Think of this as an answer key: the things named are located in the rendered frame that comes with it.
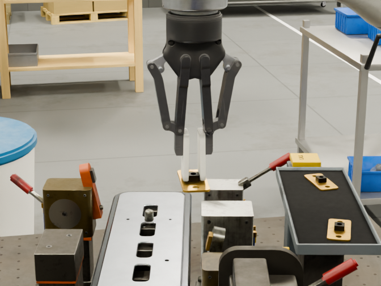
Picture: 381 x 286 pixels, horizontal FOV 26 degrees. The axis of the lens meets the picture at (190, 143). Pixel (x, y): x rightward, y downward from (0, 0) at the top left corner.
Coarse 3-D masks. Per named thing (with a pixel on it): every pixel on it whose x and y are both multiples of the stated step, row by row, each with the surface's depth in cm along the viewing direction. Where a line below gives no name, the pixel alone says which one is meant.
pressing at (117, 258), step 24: (144, 192) 199; (168, 192) 199; (120, 216) 185; (168, 216) 185; (120, 240) 173; (144, 240) 173; (168, 240) 173; (96, 264) 163; (120, 264) 162; (144, 264) 163; (168, 264) 162
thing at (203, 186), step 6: (180, 174) 120; (192, 174) 118; (198, 174) 117; (180, 180) 117; (192, 180) 117; (198, 180) 117; (186, 186) 115; (192, 186) 115; (198, 186) 115; (204, 186) 115; (186, 192) 114
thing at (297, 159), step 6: (294, 156) 175; (300, 156) 175; (306, 156) 175; (312, 156) 175; (318, 156) 175; (294, 162) 172; (300, 162) 172; (306, 162) 172; (312, 162) 172; (318, 162) 172
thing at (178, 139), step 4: (172, 120) 115; (172, 124) 114; (172, 128) 114; (176, 136) 115; (180, 136) 115; (176, 140) 115; (180, 140) 115; (176, 144) 115; (180, 144) 115; (176, 148) 115; (180, 148) 115; (176, 152) 115; (180, 152) 115
